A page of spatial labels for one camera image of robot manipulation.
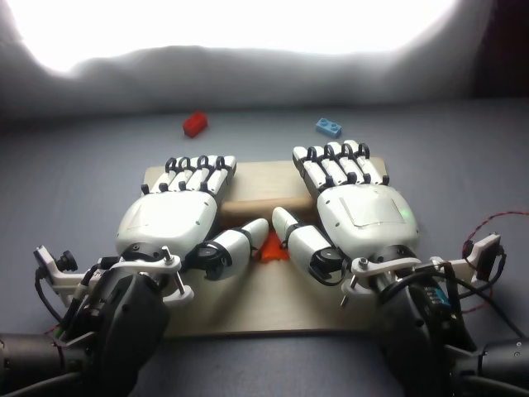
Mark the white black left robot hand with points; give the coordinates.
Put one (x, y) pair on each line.
(165, 223)

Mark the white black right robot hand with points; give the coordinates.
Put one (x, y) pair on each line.
(363, 219)

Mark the wooden rolling pin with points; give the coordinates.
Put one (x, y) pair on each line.
(256, 207)

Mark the orange play dough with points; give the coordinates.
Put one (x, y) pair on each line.
(273, 250)

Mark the blue flat toy brick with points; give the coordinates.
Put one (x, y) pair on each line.
(329, 128)

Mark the red toy brick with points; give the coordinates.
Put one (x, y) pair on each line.
(195, 124)

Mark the grey table cloth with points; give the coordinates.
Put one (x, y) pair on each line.
(62, 165)

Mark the light wooden board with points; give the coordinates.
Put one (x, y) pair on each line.
(268, 302)

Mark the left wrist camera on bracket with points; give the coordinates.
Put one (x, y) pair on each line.
(53, 260)

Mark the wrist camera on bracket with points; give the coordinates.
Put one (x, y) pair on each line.
(53, 260)
(489, 256)

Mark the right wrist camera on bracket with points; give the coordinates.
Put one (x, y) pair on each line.
(489, 256)

